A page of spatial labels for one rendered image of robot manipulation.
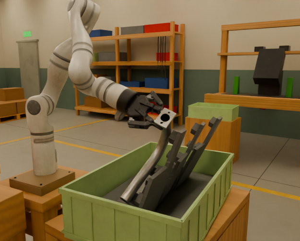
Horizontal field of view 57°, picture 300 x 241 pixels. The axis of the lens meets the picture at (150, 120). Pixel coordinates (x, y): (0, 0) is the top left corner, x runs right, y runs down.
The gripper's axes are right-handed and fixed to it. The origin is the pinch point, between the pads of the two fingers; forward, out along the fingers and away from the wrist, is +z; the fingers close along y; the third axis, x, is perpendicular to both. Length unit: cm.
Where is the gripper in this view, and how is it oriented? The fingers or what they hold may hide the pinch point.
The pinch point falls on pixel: (163, 120)
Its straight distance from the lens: 79.6
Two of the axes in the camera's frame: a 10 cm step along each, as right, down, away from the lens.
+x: 0.9, 5.0, 8.6
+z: 8.3, 4.4, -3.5
